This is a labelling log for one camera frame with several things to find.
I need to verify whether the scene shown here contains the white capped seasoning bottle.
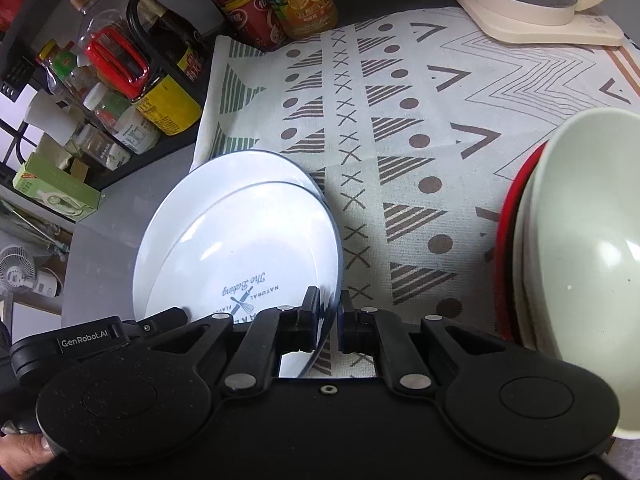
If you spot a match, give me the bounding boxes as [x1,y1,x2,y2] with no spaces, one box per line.
[82,82,162,155]

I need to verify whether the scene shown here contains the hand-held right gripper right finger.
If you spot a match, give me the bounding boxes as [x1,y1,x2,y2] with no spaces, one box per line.
[338,305,506,394]

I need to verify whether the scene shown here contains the white printed plate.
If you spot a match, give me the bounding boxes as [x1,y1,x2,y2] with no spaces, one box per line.
[142,181,344,379]
[132,150,326,322]

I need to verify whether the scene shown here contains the small white fan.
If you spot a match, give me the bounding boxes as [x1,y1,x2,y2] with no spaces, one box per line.
[0,244,64,299]

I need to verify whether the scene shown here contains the small yellow capped bottle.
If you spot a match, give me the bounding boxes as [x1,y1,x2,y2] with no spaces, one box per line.
[37,40,93,102]

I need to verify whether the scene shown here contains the oil bottle with red handle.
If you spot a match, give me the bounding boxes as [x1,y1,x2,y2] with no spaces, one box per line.
[70,0,203,137]

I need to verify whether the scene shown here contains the white paper cup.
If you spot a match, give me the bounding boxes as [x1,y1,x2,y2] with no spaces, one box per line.
[22,91,85,147]

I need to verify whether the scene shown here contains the green cardboard box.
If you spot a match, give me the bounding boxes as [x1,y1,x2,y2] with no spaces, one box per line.
[12,152,102,222]

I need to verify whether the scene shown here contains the dark soy sauce bottle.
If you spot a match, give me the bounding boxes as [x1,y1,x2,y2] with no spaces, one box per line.
[127,0,207,87]

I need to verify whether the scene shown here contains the person's left hand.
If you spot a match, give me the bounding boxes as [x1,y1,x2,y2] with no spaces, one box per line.
[0,432,54,479]

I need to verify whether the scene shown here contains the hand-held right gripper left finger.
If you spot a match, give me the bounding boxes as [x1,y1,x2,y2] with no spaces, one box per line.
[130,287,323,393]

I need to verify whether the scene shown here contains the small clear spice jar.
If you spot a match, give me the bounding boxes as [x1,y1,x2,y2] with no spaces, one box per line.
[69,124,132,169]

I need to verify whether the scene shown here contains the black metal rack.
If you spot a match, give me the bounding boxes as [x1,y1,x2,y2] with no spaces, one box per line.
[0,0,237,192]

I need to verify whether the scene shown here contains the patterned white table mat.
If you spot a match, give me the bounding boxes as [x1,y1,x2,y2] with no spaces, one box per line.
[189,5,640,379]

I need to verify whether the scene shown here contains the pale green bowl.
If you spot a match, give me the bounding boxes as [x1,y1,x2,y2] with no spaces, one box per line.
[542,107,640,441]

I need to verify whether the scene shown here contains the red plate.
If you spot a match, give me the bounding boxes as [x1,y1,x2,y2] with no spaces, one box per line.
[494,142,547,342]

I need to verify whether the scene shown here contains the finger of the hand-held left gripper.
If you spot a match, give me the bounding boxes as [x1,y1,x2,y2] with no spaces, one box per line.
[122,308,190,342]

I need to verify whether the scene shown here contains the red drink cans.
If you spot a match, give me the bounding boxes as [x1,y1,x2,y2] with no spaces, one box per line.
[222,0,289,52]

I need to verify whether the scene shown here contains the cream kettle base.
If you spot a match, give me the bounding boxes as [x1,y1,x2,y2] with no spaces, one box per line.
[450,0,625,49]

